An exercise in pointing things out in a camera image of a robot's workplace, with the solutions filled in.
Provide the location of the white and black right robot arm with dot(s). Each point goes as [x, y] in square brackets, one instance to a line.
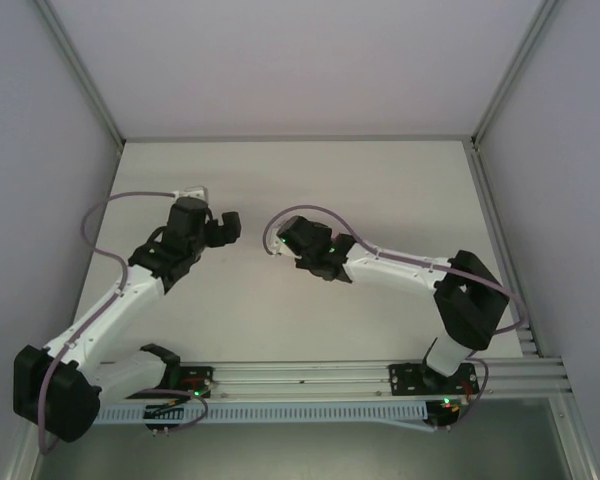
[395, 267]

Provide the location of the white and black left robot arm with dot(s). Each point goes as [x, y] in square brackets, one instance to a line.
[110, 315]

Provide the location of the black controller board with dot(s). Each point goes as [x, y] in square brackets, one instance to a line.
[442, 407]

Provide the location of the grey metal panel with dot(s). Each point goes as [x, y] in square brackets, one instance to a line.
[300, 455]

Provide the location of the grey back frame strip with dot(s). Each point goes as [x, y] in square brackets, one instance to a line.
[300, 138]

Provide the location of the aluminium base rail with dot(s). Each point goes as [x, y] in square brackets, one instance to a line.
[300, 375]

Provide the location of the aluminium frame post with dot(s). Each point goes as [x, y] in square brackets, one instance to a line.
[510, 75]
[86, 75]

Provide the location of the aluminium side rail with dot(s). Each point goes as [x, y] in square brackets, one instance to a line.
[498, 225]

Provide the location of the aluminium frame leg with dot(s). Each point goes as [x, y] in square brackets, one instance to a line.
[22, 455]
[577, 440]

